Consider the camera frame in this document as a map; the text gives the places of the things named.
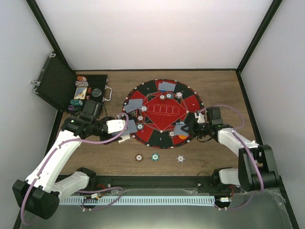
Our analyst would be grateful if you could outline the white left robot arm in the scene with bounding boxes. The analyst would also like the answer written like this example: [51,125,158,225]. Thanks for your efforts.
[12,100,129,224]

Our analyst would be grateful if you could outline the blue green chip stack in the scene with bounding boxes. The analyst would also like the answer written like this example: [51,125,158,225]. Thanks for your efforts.
[151,154,160,161]

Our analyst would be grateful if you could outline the dealt blue card seat four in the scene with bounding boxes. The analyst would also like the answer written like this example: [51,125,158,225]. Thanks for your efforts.
[128,99,143,108]

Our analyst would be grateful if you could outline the orange black chip stack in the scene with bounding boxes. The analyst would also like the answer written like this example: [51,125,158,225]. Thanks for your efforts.
[135,154,143,162]

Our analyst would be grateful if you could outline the round dealer button in case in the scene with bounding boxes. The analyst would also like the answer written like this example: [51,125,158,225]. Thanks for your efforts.
[91,88,102,97]

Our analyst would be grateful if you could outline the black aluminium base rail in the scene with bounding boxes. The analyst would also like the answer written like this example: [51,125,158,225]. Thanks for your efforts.
[80,176,238,195]

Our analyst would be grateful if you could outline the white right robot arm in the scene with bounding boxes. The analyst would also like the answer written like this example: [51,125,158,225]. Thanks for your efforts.
[181,105,280,192]

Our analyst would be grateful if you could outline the light blue slotted cable duct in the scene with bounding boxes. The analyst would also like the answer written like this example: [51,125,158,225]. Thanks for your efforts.
[60,196,215,207]

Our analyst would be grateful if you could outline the blue green chips top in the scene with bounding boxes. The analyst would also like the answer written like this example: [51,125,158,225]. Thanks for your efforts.
[166,94,173,99]

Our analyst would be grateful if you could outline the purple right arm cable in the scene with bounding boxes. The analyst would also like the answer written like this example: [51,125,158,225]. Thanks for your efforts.
[204,104,265,211]

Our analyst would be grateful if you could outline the dealt blue card top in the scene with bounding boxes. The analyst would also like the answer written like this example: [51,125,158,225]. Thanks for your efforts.
[158,82,176,92]

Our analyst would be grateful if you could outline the green chips inside case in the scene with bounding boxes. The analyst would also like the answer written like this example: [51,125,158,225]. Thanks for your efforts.
[67,99,84,113]

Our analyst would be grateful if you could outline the purple white chips seat four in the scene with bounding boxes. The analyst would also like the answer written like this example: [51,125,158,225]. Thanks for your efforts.
[140,105,148,112]

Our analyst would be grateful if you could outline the black poker chip case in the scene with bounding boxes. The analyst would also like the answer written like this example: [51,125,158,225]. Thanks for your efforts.
[31,52,109,112]

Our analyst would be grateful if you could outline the round red black poker mat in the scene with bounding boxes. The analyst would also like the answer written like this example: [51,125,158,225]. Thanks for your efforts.
[122,79,204,149]

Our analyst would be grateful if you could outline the dealt blue card seat ten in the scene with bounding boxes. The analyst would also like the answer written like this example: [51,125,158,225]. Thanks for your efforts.
[173,123,188,137]

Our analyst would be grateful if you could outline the purple white chip stack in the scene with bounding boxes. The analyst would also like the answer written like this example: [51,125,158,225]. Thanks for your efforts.
[177,155,185,163]

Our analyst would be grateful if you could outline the orange big blind button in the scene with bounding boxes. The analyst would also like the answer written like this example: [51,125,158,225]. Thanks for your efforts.
[178,135,187,139]

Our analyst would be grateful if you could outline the blue green chips seat two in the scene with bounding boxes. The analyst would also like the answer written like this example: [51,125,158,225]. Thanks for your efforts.
[136,123,144,130]

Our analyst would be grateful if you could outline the card pack inside case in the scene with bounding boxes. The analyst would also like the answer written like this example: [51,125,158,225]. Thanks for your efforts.
[73,87,87,100]

